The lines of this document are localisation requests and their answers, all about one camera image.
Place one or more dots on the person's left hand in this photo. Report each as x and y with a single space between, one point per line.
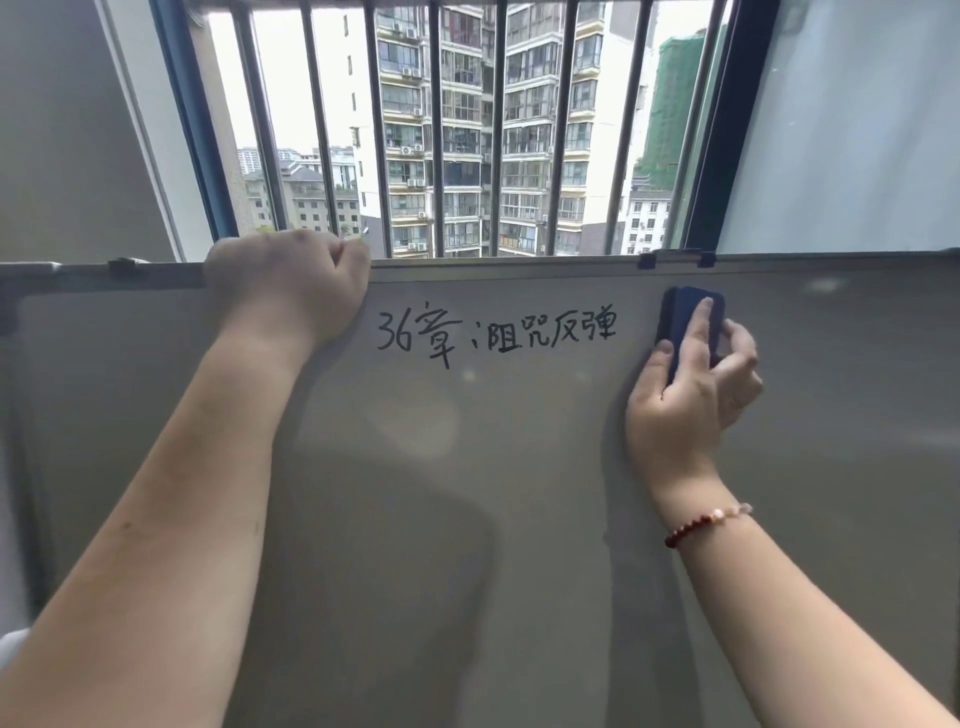
285 285

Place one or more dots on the person's right hand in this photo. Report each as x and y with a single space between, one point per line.
675 427

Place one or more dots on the person's left thumb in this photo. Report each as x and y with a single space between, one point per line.
354 266

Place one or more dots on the person's right middle finger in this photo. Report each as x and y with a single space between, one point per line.
739 345

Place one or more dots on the person's right thumb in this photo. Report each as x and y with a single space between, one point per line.
654 367

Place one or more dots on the dark blue whiteboard eraser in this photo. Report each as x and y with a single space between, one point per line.
679 311

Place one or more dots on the grey framed whiteboard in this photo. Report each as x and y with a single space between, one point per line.
480 525

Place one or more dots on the person's right forearm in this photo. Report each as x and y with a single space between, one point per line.
757 622

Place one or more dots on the person's left forearm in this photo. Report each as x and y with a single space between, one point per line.
172 525

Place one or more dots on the black board clip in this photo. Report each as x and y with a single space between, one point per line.
706 259
646 261
127 263

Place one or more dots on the low grey roofed buildings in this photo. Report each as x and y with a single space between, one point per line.
300 191

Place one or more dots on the small white building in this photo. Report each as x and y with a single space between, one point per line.
651 221

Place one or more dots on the row of metal window bars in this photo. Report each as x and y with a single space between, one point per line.
436 127

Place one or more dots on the tall white apartment building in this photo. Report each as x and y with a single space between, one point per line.
469 112

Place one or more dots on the green netted building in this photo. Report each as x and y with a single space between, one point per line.
671 112

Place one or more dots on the frosted glass window pane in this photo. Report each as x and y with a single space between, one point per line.
855 127

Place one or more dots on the blue window frame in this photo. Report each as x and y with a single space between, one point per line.
195 127

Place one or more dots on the dark window frame post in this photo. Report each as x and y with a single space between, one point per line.
731 127

